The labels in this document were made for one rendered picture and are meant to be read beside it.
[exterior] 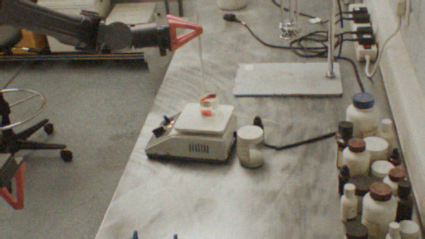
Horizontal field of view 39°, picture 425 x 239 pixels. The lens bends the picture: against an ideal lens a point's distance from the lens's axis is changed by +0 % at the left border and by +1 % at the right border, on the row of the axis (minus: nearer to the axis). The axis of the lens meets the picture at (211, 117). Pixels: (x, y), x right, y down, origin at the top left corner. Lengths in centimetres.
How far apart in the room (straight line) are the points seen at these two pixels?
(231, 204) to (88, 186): 151
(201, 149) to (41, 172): 159
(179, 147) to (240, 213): 25
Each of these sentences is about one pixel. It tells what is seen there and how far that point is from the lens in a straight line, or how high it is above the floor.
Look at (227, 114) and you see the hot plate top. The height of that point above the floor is 84.
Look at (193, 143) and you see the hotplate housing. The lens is 138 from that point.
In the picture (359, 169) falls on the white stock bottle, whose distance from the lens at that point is 129.
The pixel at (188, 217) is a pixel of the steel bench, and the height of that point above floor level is 75.
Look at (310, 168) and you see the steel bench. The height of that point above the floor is 75.
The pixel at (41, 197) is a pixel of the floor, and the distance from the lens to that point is 272.
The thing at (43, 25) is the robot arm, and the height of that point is 117.
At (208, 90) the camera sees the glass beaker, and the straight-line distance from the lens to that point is 142.
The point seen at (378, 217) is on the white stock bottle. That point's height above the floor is 81.
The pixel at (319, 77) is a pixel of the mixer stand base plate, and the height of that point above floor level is 76.
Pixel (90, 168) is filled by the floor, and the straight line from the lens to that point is 283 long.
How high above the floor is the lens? 154
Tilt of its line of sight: 30 degrees down
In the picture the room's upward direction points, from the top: 5 degrees counter-clockwise
